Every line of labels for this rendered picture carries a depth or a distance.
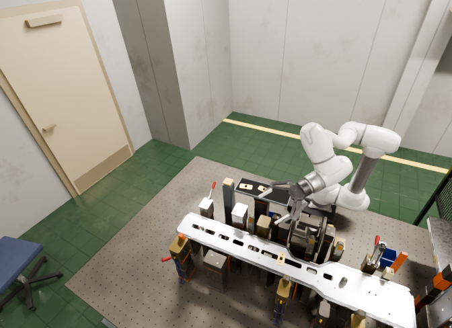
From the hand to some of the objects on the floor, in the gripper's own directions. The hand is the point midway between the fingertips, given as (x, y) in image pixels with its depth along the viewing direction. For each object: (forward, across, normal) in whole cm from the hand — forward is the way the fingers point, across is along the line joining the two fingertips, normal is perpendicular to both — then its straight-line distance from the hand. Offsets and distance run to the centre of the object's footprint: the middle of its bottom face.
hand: (268, 208), depth 109 cm
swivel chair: (+232, +76, -115) cm, 270 cm away
